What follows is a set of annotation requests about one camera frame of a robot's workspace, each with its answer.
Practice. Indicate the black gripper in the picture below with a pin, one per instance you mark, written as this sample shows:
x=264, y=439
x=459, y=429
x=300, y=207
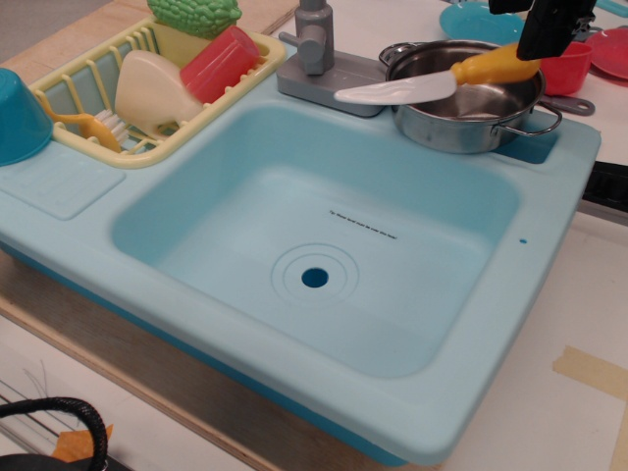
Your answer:
x=550, y=27

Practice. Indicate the yellow handled toy knife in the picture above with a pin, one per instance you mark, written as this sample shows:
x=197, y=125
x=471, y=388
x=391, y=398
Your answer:
x=498, y=66

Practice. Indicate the stainless steel pot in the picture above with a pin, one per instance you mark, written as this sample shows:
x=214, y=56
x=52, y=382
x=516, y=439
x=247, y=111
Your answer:
x=476, y=118

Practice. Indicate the red plastic cup on table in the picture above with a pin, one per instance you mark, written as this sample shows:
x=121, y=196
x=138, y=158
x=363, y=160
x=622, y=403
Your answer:
x=566, y=74

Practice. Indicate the red plastic plate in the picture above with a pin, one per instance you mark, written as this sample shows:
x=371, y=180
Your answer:
x=609, y=52

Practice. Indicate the teal plastic plate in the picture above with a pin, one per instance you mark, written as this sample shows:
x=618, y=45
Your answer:
x=472, y=20

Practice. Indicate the grey toy faucet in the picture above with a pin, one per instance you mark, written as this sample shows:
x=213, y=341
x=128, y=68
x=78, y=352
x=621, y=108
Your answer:
x=318, y=70

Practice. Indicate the light blue toy sink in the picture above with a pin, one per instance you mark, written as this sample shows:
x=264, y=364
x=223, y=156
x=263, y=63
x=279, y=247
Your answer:
x=367, y=281

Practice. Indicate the red plastic cup in rack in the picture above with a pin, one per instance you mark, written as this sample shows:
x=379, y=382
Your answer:
x=220, y=65

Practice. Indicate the green bumpy toy vegetable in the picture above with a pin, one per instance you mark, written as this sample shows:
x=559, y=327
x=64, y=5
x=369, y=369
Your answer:
x=201, y=18

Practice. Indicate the beige masking tape strip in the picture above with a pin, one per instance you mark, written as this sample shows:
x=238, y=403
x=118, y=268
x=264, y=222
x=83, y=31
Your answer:
x=605, y=377

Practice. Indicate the cream plastic pitcher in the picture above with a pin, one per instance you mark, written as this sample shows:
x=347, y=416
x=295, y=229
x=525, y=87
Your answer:
x=150, y=94

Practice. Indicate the yellow dish drying rack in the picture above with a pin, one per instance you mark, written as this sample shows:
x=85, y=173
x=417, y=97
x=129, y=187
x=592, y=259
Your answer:
x=88, y=84

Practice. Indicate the orange dish brush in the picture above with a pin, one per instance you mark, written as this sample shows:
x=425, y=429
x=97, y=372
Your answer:
x=106, y=128

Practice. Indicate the teal plastic bowl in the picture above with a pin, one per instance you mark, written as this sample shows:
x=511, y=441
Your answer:
x=25, y=127

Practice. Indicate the orange tape piece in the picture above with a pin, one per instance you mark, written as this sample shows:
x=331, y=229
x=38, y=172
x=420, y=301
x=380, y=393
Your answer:
x=74, y=446

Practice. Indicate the grey utensil handle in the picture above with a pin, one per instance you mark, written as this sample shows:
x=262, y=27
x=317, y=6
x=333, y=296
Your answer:
x=571, y=105

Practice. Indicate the black rail at right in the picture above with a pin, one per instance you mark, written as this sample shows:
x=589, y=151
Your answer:
x=608, y=186

